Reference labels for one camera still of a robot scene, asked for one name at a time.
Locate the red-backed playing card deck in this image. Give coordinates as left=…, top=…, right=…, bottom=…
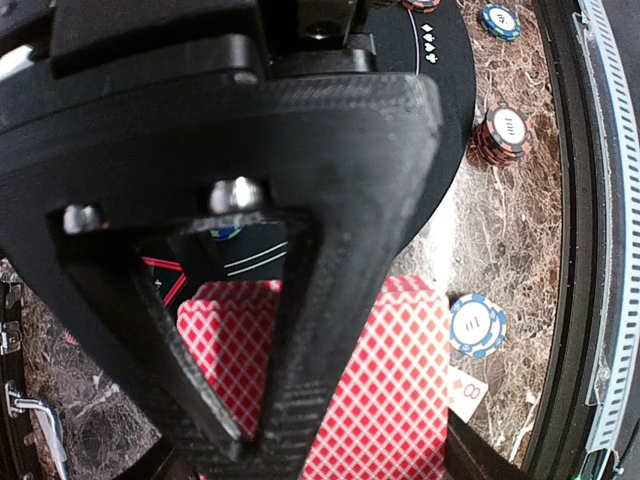
left=177, top=276, right=450, bottom=479

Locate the blue chip stack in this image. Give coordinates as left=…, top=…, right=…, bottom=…
left=450, top=294, right=507, bottom=359

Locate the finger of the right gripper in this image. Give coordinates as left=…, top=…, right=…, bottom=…
left=1, top=72, right=442, bottom=479

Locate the red triangular dealer button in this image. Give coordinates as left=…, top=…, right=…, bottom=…
left=142, top=256, right=187, bottom=306

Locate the black poker chip case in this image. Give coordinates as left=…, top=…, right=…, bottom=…
left=1, top=282, right=69, bottom=479

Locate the red chip stack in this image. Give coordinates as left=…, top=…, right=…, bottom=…
left=474, top=101, right=534, bottom=168

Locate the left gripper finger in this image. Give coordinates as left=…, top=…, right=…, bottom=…
left=444, top=414, right=529, bottom=480

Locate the white slotted cable duct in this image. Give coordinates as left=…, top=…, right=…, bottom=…
left=579, top=1, right=639, bottom=455

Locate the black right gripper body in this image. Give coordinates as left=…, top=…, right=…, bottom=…
left=1, top=1, right=376, bottom=130

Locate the round black poker mat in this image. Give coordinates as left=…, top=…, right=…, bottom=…
left=139, top=0, right=476, bottom=281

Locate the face-up eight of diamonds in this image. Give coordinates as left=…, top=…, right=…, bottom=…
left=447, top=366, right=489, bottom=423

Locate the blue-green chip stack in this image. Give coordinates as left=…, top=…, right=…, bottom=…
left=479, top=4, right=522, bottom=41

